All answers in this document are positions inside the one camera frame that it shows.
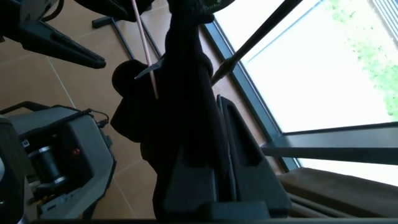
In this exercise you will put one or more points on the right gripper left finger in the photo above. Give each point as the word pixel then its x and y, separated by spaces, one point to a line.
pixel 189 189

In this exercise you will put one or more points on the black garment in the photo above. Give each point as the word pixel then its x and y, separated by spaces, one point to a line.
pixel 186 93

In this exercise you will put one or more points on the black clothes rack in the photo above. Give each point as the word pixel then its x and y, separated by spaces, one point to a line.
pixel 258 34

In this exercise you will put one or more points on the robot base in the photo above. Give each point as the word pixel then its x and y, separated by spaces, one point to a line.
pixel 93 155

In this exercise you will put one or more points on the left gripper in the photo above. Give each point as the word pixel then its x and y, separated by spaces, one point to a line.
pixel 15 12

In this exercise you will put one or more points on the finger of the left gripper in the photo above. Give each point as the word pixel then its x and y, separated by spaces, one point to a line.
pixel 121 7

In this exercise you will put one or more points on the pink clothes hanger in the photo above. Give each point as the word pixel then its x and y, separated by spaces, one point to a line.
pixel 145 46

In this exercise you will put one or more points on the brown curtain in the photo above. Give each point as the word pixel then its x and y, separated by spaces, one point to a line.
pixel 342 193

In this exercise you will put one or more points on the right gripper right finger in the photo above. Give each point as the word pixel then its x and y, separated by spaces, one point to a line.
pixel 258 186

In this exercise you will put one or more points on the window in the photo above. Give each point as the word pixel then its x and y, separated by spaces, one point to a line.
pixel 326 146

